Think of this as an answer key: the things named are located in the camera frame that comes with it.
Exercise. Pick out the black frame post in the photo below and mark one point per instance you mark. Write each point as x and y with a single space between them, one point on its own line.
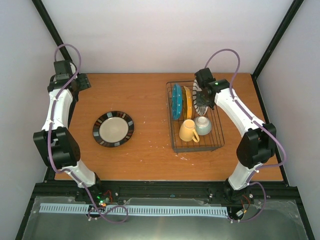
279 33
49 24

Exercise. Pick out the light blue slotted cable duct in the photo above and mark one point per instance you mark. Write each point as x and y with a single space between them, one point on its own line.
137 210

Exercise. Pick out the teal dotted plate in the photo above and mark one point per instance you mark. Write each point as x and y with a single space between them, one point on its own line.
177 101

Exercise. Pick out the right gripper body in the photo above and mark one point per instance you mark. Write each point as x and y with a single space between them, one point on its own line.
202 101

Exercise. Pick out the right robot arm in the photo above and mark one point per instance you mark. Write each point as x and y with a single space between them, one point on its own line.
257 143

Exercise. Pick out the dark patterned plate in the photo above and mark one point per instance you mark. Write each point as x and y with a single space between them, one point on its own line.
113 129

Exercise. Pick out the pale green ceramic bowl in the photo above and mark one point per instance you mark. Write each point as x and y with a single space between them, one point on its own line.
203 125

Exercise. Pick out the dark wire dish rack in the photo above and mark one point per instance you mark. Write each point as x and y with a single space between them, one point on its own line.
210 142

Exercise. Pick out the white blue striped plate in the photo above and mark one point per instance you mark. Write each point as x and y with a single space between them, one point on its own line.
201 110

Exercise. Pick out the black left frame post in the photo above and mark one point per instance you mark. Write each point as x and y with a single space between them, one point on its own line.
49 24

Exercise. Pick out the black front rail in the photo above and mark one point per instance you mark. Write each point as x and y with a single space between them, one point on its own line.
209 192

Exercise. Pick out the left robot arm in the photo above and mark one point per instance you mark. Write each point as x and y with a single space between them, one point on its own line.
56 145

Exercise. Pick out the black right frame post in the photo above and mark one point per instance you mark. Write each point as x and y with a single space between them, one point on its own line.
279 33

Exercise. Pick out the yellow ceramic mug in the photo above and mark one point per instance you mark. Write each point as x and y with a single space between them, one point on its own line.
187 131

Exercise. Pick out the metal front plate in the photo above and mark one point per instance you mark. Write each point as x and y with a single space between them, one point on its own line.
271 220

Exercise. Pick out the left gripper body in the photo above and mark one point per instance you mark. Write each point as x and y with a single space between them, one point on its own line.
84 84

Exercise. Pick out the orange dotted plate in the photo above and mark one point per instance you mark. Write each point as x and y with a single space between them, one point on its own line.
188 103

